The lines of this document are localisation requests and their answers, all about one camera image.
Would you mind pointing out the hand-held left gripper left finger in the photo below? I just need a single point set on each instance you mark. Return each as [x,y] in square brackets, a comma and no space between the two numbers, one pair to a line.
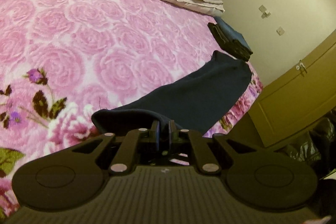
[157,136]

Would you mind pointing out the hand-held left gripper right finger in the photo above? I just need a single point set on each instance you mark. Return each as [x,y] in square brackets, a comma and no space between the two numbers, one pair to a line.
[171,136]

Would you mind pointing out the dark navy sweater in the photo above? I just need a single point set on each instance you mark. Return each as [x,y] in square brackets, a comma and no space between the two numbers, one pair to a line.
[197,92]

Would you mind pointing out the folded black garment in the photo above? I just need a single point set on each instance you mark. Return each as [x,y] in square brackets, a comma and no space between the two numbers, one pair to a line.
[223,39]

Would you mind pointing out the folded blue garment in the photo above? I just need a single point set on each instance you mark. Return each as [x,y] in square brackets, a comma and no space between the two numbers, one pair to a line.
[234,34]

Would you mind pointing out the wooden door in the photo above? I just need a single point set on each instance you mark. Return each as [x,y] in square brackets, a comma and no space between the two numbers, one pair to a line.
[288,98]

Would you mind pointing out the pink floral blanket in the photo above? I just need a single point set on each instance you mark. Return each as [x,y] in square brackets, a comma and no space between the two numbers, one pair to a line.
[92,29]

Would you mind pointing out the black plastic bag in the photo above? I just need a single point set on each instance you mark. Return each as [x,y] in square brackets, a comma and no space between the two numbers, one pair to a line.
[309,145]

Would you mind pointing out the wall hook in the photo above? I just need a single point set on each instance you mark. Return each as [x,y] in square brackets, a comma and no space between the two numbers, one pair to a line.
[263,11]
[280,30]

